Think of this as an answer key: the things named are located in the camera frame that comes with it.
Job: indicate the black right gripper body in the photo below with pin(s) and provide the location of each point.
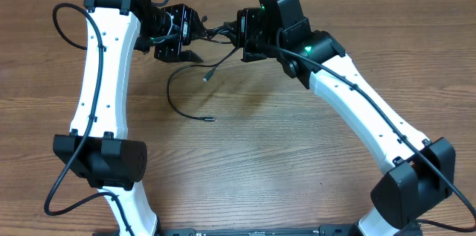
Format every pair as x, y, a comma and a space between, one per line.
251, 36

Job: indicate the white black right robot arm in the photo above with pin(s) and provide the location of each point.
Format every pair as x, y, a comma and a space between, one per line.
417, 172

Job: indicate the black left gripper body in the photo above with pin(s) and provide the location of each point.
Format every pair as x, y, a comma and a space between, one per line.
177, 24

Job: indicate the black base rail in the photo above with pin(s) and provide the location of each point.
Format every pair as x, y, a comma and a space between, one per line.
323, 230

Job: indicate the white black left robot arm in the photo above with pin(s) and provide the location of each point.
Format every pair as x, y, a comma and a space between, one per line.
97, 147

